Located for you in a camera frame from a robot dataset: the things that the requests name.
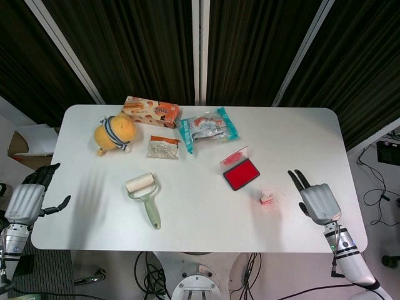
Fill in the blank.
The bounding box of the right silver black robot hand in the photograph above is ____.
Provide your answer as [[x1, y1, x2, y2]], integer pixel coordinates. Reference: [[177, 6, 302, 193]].
[[287, 169, 342, 226]]

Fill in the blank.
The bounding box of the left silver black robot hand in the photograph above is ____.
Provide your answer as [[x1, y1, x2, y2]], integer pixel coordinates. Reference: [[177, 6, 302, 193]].
[[4, 162, 72, 226]]

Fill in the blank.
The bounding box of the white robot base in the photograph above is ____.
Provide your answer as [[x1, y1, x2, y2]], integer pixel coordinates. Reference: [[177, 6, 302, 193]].
[[154, 251, 251, 300]]

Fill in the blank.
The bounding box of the brown cardboard box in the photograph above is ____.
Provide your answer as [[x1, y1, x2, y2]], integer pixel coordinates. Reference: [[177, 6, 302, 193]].
[[6, 126, 59, 158]]

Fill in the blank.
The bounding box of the black electronic device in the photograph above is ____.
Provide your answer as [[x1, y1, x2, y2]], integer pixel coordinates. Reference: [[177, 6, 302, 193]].
[[376, 140, 400, 163]]

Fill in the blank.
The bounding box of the red ink pad case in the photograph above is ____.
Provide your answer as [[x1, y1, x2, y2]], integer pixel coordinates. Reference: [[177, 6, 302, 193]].
[[219, 146, 261, 191]]

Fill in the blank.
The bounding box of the yellow plush toy striped scarf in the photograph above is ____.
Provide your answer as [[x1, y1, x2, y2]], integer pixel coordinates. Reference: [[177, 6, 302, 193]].
[[94, 112, 137, 157]]

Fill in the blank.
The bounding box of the teal clear snack bag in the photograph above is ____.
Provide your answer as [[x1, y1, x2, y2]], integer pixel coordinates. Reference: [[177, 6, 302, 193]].
[[177, 106, 242, 154]]

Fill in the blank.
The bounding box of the small orange white snack packet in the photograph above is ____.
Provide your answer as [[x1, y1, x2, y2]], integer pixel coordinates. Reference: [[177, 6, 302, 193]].
[[146, 134, 182, 160]]

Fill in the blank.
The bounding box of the orange snack box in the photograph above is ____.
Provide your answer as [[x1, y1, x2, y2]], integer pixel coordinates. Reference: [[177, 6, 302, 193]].
[[121, 96, 181, 129]]

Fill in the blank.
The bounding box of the black curtain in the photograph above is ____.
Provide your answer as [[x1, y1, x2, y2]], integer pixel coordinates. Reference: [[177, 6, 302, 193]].
[[0, 0, 400, 151]]

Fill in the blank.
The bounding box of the black floor cable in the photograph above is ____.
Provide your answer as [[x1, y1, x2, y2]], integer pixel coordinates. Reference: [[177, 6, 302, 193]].
[[357, 132, 400, 225]]

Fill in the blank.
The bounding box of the green handled lint roller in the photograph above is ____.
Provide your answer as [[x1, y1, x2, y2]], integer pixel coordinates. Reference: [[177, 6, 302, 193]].
[[125, 171, 163, 230]]

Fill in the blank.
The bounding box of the black cable bundle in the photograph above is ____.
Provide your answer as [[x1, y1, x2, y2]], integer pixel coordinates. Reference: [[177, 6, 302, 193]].
[[134, 251, 172, 300]]

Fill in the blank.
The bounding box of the white metal frame post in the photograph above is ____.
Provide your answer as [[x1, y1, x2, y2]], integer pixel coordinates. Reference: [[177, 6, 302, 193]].
[[271, 0, 337, 108], [25, 0, 106, 105], [191, 0, 211, 105]]

